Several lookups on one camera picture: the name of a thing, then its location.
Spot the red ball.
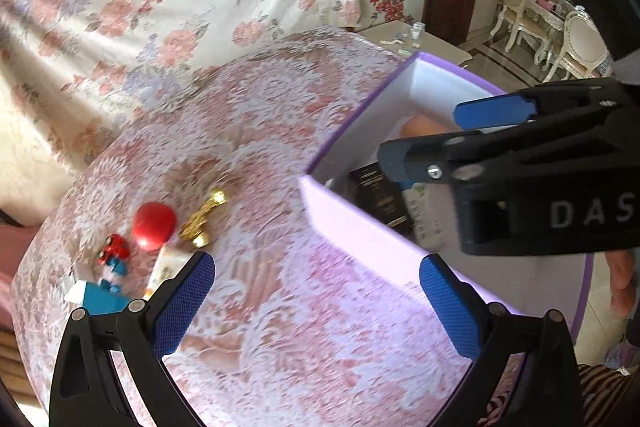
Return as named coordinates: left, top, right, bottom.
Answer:
left=132, top=203, right=178, bottom=252

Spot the zebra striped cloth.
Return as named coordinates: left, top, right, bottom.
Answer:
left=575, top=359, right=640, bottom=427

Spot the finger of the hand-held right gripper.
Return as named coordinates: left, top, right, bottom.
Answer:
left=455, top=78, right=631, bottom=130
left=377, top=117, right=621, bottom=184

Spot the purple box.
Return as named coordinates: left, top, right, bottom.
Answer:
left=299, top=51, right=596, bottom=408

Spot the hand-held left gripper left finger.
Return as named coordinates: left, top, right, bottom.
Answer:
left=47, top=251, right=217, bottom=427

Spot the white side table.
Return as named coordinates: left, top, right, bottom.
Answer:
left=357, top=21, right=473, bottom=68

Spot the peach pink case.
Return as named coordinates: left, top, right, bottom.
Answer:
left=400, top=116, right=463, bottom=142

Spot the teal box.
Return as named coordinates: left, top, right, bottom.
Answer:
left=82, top=281, right=128, bottom=318

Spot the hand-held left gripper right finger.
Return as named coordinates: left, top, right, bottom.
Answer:
left=419, top=253, right=586, bottom=427

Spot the red and blue toy car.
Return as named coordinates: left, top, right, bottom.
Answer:
left=95, top=233, right=133, bottom=295

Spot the person's right hand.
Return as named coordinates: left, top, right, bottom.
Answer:
left=606, top=249, right=640, bottom=320

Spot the gold toy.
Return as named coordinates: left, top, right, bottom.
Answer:
left=179, top=189, right=228, bottom=249

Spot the cream embossed cloth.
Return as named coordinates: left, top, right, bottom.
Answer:
left=0, top=77, right=121, bottom=228

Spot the white dining chair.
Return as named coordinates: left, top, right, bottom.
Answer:
left=542, top=7, right=613, bottom=82
left=492, top=0, right=546, bottom=58

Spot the black box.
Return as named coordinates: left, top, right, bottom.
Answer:
left=348, top=161, right=416, bottom=233

